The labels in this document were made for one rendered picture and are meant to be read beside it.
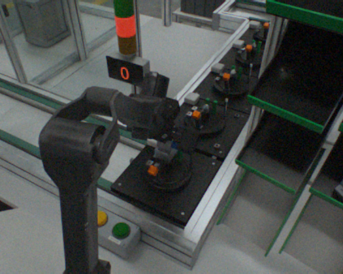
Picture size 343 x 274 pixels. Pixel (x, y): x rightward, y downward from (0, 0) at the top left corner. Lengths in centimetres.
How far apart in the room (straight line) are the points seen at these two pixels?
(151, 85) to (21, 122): 72
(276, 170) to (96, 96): 39
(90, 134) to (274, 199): 53
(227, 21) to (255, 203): 133
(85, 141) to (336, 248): 61
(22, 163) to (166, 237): 51
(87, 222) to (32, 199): 67
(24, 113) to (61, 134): 96
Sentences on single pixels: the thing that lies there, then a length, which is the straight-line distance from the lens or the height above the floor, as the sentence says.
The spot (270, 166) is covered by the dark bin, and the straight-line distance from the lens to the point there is 68.
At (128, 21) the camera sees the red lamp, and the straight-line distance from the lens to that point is 86.
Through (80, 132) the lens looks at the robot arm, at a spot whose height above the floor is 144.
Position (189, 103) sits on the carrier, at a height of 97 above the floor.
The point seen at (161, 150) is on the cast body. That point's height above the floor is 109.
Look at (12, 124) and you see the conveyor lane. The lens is 131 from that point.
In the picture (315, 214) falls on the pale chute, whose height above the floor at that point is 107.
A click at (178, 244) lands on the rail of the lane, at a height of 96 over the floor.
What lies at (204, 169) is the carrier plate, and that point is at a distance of 96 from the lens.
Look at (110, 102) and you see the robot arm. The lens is 43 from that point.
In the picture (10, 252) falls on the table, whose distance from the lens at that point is 103.
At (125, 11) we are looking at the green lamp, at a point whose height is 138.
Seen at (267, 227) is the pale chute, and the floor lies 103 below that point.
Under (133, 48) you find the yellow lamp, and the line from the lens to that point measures 89.
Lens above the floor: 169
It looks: 43 degrees down
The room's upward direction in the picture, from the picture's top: straight up
